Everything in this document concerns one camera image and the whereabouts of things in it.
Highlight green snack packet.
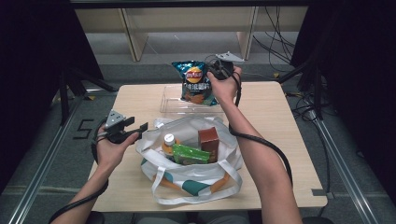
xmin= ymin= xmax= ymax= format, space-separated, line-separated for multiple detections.
xmin=171 ymin=143 xmax=212 ymax=166

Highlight black metal stand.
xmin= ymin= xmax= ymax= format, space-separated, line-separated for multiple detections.
xmin=276 ymin=59 xmax=325 ymax=121
xmin=58 ymin=66 xmax=119 ymax=126

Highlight person's grey trousers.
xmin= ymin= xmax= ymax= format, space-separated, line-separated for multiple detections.
xmin=135 ymin=211 xmax=250 ymax=224

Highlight aluminium frame rail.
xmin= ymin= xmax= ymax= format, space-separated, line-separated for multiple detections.
xmin=7 ymin=90 xmax=92 ymax=224
xmin=307 ymin=110 xmax=380 ymax=224

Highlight grey tape strip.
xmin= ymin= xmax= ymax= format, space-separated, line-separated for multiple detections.
xmin=311 ymin=188 xmax=335 ymax=200

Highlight clear plastic storage box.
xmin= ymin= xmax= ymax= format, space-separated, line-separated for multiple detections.
xmin=159 ymin=85 xmax=226 ymax=115

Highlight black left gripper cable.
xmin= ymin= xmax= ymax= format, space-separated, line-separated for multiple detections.
xmin=48 ymin=120 xmax=110 ymax=224

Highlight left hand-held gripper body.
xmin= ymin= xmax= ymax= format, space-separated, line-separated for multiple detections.
xmin=98 ymin=109 xmax=140 ymax=145

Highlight tangle of black floor cables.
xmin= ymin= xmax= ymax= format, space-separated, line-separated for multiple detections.
xmin=285 ymin=91 xmax=332 ymax=194

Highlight orange drink bottle white cap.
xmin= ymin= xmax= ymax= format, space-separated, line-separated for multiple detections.
xmin=161 ymin=133 xmax=182 ymax=161

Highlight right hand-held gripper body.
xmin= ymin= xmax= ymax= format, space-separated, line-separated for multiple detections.
xmin=205 ymin=50 xmax=246 ymax=81

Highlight person's right hand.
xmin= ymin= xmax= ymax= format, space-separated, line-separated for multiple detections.
xmin=206 ymin=65 xmax=243 ymax=105

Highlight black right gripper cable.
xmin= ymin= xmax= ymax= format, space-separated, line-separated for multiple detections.
xmin=228 ymin=71 xmax=293 ymax=188

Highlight dark curtain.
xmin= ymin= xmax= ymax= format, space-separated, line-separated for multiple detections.
xmin=0 ymin=0 xmax=105 ymax=194
xmin=290 ymin=0 xmax=396 ymax=198

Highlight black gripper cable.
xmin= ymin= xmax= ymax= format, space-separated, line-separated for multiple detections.
xmin=228 ymin=71 xmax=293 ymax=188
xmin=48 ymin=120 xmax=110 ymax=224

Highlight person's left hand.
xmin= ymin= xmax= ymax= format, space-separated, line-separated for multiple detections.
xmin=95 ymin=129 xmax=140 ymax=171

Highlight blue potato chip bag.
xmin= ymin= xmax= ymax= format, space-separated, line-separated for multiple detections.
xmin=171 ymin=60 xmax=219 ymax=106

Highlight black chair armrest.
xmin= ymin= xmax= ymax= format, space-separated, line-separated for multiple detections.
xmin=85 ymin=211 xmax=106 ymax=224

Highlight light wooden bench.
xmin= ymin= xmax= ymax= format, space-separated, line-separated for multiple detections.
xmin=74 ymin=6 xmax=309 ymax=63

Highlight brown cookie box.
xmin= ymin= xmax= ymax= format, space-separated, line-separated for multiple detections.
xmin=197 ymin=126 xmax=220 ymax=163

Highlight white patterned tote bag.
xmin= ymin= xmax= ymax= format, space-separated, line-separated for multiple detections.
xmin=135 ymin=116 xmax=245 ymax=206

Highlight bundle of black cables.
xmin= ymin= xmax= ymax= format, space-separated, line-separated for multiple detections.
xmin=251 ymin=6 xmax=297 ymax=73

